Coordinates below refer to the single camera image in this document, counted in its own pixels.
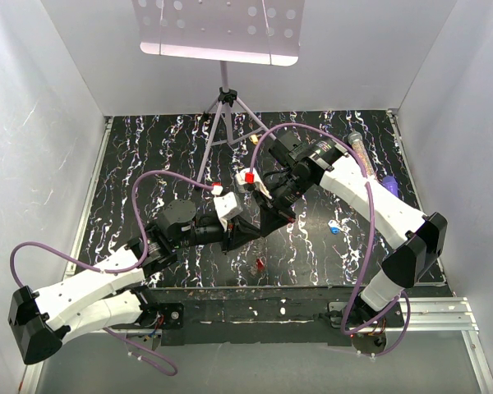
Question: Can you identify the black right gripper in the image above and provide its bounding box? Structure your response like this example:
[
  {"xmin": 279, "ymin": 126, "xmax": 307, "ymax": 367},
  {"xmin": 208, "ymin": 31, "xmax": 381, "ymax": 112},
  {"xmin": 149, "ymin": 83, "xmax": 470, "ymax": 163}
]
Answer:
[{"xmin": 251, "ymin": 172, "xmax": 313, "ymax": 238}]

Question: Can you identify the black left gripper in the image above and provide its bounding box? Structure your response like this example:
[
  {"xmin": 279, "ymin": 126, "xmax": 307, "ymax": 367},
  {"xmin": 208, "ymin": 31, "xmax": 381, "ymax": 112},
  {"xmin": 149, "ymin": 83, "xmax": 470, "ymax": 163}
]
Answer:
[{"xmin": 173, "ymin": 215, "xmax": 260, "ymax": 255}]

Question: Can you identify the red key tag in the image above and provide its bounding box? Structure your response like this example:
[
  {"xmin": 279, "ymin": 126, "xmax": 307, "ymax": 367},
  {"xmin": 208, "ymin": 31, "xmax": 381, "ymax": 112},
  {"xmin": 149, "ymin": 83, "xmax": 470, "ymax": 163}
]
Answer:
[{"xmin": 250, "ymin": 259, "xmax": 266, "ymax": 275}]

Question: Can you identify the blue key tag with key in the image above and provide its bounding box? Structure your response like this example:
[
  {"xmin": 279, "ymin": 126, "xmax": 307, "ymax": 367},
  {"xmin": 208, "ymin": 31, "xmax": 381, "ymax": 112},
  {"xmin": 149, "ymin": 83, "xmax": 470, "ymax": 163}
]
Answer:
[{"xmin": 328, "ymin": 220, "xmax": 340, "ymax": 235}]

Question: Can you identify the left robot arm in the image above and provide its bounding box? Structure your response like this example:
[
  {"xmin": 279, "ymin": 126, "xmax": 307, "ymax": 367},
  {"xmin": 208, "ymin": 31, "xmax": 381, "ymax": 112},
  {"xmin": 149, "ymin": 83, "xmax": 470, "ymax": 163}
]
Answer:
[{"xmin": 8, "ymin": 195, "xmax": 260, "ymax": 365}]

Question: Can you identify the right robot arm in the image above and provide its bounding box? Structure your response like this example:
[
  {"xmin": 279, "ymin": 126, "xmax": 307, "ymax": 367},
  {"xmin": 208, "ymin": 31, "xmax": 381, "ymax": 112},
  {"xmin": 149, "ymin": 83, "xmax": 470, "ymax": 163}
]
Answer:
[{"xmin": 268, "ymin": 130, "xmax": 448, "ymax": 327}]

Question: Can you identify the sprinkles filled tube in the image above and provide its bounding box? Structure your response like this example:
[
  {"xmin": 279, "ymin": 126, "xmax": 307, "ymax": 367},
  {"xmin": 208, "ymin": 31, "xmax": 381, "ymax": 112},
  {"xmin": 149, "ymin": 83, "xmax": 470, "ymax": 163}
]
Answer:
[{"xmin": 348, "ymin": 131, "xmax": 375, "ymax": 176}]

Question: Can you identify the purple plastic tool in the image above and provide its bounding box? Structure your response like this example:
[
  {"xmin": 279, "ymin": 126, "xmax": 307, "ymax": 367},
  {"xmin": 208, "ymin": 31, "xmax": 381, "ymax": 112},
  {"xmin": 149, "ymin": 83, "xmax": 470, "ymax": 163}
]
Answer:
[{"xmin": 382, "ymin": 176, "xmax": 399, "ymax": 197}]

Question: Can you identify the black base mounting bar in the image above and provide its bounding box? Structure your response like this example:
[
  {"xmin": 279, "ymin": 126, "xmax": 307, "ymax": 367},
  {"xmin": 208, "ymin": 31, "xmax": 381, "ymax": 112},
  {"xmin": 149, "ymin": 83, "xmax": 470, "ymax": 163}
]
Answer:
[{"xmin": 118, "ymin": 282, "xmax": 395, "ymax": 348}]

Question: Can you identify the lilac music stand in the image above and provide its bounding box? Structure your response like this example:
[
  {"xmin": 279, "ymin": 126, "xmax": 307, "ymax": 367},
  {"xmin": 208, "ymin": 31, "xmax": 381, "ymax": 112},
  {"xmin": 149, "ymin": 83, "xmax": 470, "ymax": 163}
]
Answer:
[{"xmin": 132, "ymin": 0, "xmax": 305, "ymax": 178}]

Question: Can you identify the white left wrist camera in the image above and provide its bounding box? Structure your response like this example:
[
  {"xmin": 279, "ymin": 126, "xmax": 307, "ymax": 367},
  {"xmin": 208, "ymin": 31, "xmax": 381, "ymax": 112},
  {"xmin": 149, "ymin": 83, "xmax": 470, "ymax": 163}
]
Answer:
[{"xmin": 213, "ymin": 192, "xmax": 243, "ymax": 229}]

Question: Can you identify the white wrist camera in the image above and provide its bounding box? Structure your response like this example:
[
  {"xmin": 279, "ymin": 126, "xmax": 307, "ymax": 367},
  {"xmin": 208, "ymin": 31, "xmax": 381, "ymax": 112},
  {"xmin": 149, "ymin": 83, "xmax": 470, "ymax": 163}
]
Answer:
[
  {"xmin": 235, "ymin": 168, "xmax": 273, "ymax": 201},
  {"xmin": 213, "ymin": 192, "xmax": 243, "ymax": 229}
]

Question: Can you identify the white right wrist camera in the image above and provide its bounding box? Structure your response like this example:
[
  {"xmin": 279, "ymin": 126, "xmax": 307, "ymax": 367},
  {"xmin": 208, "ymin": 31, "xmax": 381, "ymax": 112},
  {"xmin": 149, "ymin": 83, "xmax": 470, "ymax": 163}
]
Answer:
[{"xmin": 235, "ymin": 168, "xmax": 273, "ymax": 201}]

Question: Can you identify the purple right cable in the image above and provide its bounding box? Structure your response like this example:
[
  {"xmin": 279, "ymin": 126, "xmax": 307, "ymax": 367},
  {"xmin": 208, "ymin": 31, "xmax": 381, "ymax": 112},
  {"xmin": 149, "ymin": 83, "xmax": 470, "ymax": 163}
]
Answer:
[{"xmin": 248, "ymin": 122, "xmax": 412, "ymax": 356}]

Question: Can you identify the purple cable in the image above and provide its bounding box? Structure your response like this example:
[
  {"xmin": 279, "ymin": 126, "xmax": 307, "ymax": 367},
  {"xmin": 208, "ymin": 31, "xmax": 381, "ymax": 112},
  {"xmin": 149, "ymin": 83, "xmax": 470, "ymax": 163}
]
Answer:
[
  {"xmin": 8, "ymin": 170, "xmax": 223, "ymax": 377},
  {"xmin": 248, "ymin": 122, "xmax": 412, "ymax": 356}
]

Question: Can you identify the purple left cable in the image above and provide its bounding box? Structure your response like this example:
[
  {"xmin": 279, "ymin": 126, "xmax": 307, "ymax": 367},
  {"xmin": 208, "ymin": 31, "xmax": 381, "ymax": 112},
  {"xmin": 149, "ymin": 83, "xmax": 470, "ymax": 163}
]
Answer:
[{"xmin": 8, "ymin": 170, "xmax": 223, "ymax": 377}]

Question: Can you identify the aluminium frame rail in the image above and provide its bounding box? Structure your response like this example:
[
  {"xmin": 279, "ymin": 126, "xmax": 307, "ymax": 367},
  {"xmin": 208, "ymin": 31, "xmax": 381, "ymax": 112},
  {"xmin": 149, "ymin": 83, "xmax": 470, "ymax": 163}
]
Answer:
[{"xmin": 18, "ymin": 117, "xmax": 116, "ymax": 391}]

